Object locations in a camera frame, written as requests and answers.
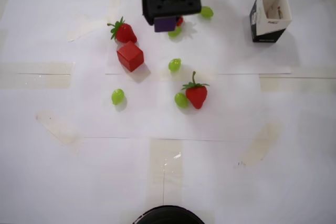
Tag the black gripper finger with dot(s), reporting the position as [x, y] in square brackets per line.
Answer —
[150, 21]

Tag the purple wooden cube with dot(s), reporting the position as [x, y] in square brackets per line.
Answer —
[165, 24]

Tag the red wooden cube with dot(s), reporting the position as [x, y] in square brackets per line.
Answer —
[130, 56]

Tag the green plastic grape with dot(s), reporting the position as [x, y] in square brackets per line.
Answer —
[180, 100]
[174, 33]
[207, 12]
[174, 64]
[117, 96]

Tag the long-stemmed red plastic strawberry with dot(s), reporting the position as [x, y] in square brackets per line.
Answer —
[196, 95]

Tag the white and black open carton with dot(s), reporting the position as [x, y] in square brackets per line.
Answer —
[270, 32]

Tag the black round dome object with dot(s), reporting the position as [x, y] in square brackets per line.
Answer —
[168, 216]

